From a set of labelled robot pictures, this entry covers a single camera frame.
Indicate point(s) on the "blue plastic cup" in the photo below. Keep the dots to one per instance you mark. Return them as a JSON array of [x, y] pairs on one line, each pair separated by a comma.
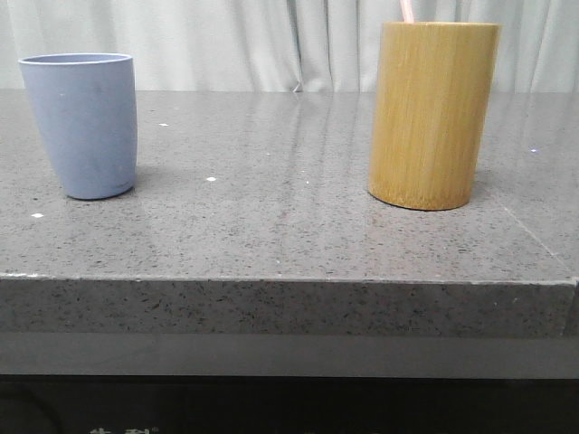
[[86, 112]]

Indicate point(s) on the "bamboo chopstick holder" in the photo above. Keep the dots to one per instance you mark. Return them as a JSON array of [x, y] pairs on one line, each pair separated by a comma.
[[432, 93]]

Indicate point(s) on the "white curtain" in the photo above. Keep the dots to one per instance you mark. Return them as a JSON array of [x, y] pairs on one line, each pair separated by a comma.
[[310, 46]]

